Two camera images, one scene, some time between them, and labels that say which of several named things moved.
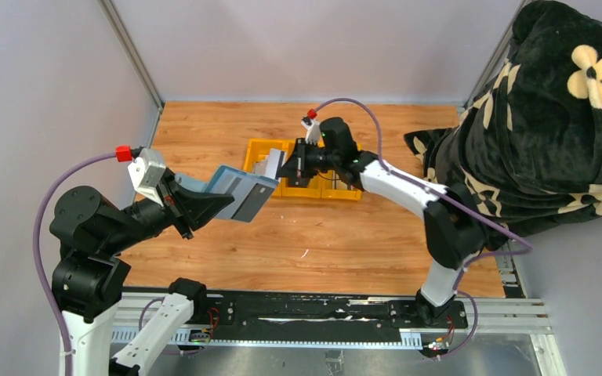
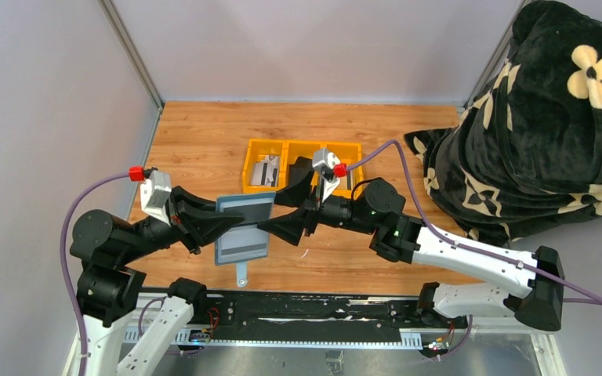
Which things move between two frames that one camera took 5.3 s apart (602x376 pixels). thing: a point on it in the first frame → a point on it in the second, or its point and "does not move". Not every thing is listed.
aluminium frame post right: x=497 y=62 does not move
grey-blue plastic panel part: x=251 y=192 → x=247 y=241
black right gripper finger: x=301 y=165 → x=289 y=227
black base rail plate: x=316 y=317 does not move
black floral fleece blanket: x=550 y=132 does not move
